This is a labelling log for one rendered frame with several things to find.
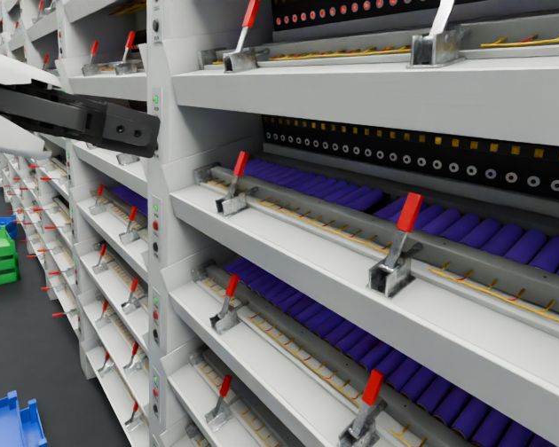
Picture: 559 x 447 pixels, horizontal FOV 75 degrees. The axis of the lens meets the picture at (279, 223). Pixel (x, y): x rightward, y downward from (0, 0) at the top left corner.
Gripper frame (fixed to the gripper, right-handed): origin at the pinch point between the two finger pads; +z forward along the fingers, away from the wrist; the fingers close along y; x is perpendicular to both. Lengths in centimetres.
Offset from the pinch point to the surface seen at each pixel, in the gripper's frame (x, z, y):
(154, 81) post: 8.9, 15.4, -36.2
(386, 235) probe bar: -3.8, 25.0, 8.5
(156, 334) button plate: -39, 25, -34
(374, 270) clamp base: -6.5, 19.5, 11.6
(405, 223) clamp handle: -1.7, 20.5, 12.5
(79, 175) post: -18, 23, -100
